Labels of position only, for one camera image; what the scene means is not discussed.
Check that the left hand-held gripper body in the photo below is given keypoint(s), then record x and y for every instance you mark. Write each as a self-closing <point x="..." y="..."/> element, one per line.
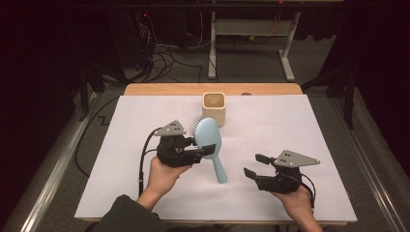
<point x="174" y="154"/>

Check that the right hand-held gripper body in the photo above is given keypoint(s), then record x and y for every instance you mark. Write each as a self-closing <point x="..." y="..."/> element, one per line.
<point x="280" y="183"/>

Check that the light blue hairbrush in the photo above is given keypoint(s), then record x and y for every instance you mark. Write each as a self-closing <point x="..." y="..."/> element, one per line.
<point x="208" y="133"/>

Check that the beige square holder cup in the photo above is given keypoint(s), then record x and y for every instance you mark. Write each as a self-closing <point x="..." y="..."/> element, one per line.
<point x="219" y="114"/>

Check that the person's right hand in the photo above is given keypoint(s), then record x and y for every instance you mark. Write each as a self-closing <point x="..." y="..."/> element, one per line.
<point x="298" y="203"/>

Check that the person's left hand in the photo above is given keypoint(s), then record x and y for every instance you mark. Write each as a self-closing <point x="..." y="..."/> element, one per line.
<point x="161" y="180"/>

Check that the white table sheet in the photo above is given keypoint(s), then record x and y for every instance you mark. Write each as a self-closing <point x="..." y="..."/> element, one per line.
<point x="274" y="122"/>

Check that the dark metal stand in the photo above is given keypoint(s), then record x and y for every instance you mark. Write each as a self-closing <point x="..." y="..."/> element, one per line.
<point x="349" y="96"/>
<point x="84" y="90"/>

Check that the aluminium floor rail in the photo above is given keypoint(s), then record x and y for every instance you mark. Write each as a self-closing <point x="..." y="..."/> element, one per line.
<point x="54" y="177"/>
<point x="367" y="167"/>

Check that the white metal stand frame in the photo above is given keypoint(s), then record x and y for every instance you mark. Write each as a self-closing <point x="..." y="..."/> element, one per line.
<point x="254" y="27"/>

